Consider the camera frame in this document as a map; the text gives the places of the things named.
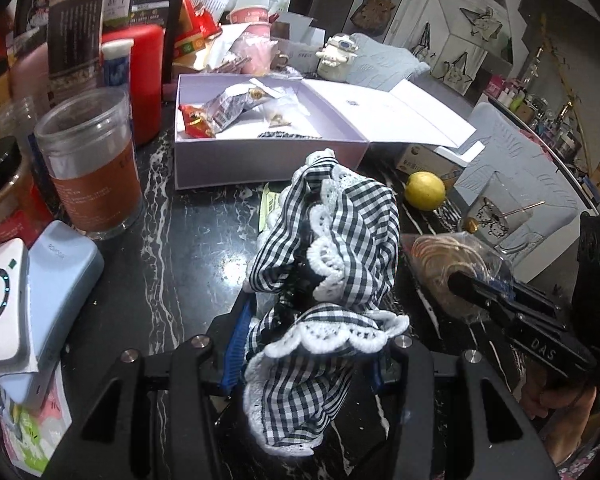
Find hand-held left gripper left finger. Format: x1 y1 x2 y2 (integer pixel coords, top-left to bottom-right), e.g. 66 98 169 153
45 291 256 480

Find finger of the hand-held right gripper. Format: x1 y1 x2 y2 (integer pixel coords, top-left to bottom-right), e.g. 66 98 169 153
447 271 523 326
500 280 571 321

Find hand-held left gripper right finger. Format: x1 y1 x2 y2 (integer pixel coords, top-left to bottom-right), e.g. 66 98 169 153
370 335 556 480

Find clear packet round pastry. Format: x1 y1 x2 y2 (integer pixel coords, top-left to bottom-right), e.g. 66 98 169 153
409 232 512 322

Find black white checked lace cloth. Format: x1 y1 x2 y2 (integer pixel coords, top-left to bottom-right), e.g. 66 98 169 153
242 148 411 457

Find clear packet purple corn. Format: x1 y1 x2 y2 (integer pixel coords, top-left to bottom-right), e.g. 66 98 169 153
257 131 324 141

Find white gift box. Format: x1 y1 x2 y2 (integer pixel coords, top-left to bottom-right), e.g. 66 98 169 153
173 72 478 191

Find red orange snack packet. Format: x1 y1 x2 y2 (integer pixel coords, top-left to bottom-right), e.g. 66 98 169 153
179 103 217 139

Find clear packet beige contents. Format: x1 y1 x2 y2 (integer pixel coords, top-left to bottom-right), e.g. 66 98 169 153
262 99 302 129

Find silver snack packet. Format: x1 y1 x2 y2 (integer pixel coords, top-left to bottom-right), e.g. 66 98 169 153
202 85 262 132

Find person's right hand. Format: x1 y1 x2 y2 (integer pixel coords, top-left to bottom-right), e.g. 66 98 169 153
521 376 597 467

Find printed glass mug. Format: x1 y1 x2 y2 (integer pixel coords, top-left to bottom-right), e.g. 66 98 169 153
457 180 539 262

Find metal stirrer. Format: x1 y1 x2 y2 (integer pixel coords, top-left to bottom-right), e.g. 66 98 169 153
500 201 547 217

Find yellow lemon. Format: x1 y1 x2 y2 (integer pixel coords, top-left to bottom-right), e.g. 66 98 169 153
404 171 447 212

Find large leaf-cover chair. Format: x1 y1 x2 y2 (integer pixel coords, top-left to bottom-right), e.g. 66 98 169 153
452 102 587 282

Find small cardboard box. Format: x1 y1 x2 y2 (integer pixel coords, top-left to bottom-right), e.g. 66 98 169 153
394 142 477 182

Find green candy packet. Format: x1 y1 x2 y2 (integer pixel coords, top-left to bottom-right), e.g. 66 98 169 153
259 182 287 234

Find row of bottles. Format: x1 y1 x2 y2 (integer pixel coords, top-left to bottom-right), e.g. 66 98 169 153
484 71 600 197

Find light blue device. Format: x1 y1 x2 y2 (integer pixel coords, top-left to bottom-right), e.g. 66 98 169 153
0 220 105 407

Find pink green paper packet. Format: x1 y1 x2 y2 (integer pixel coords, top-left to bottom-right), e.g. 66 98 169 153
0 374 74 480

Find white star print tote bag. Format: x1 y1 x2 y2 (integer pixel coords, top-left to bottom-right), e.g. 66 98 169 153
442 52 476 94

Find clear jar red label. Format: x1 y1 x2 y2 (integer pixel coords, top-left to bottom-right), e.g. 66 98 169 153
33 97 144 242

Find white round-button device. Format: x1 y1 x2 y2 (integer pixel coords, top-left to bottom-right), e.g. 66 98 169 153
0 238 30 367

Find small leaf-cover chair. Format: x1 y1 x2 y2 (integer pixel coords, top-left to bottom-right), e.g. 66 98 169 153
347 32 431 92

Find white star-shaped bag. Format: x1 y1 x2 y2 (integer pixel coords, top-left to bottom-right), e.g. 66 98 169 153
457 7 499 41

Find white astronaut figurine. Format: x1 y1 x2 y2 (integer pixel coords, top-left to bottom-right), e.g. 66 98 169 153
315 33 361 81

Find black lid orange jar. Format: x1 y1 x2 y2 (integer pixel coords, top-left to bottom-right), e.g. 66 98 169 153
0 136 47 247

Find red cylinder container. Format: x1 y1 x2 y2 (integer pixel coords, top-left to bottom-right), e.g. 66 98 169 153
102 24 165 149

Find small blue white tube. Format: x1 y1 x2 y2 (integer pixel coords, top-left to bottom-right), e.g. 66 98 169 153
101 38 135 107

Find brown tote bag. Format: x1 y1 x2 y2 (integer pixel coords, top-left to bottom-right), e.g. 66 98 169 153
349 0 396 29

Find open white carton box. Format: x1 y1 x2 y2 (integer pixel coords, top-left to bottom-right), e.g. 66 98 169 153
274 9 327 74

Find pink cup stack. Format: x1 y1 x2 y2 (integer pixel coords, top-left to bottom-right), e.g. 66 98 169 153
229 5 277 77

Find empty clear jar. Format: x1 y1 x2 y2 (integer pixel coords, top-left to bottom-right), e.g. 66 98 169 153
0 95 51 152

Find red gold packet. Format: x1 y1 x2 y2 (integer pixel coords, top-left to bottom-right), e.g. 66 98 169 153
172 0 222 62

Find pink bottle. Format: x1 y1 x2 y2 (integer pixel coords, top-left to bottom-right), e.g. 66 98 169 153
7 42 51 117

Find tall jar dark label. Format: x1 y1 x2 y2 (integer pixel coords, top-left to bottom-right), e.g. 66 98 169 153
47 0 106 107

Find jar black portrait label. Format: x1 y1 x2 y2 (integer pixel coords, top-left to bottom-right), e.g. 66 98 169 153
9 0 56 42

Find white tote bag dark straps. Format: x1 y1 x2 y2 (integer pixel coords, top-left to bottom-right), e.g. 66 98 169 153
412 24 436 59

